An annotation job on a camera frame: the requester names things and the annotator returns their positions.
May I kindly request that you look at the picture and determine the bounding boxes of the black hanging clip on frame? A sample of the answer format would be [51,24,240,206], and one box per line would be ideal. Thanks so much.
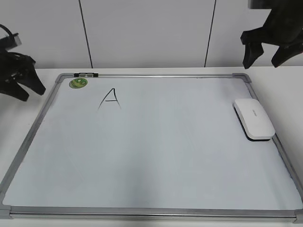
[73,73,98,78]

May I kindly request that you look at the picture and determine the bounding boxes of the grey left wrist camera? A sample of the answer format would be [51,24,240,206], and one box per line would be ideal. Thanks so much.
[6,33,22,50]

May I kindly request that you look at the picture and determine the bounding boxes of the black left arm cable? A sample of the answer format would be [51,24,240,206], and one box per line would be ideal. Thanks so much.
[0,24,12,36]

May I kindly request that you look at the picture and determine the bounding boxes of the white whiteboard eraser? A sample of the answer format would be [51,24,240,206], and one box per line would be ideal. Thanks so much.
[233,98,276,141]

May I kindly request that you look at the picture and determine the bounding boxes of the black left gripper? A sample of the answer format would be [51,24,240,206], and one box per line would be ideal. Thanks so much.
[0,52,46,102]

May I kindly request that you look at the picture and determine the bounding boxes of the grey framed whiteboard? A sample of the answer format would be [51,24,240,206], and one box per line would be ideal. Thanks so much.
[0,73,303,222]

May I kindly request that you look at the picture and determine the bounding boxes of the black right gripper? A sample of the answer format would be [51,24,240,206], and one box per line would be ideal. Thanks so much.
[241,0,303,69]

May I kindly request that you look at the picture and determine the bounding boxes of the round green sticker magnet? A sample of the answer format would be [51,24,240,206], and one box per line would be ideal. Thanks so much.
[69,78,88,89]

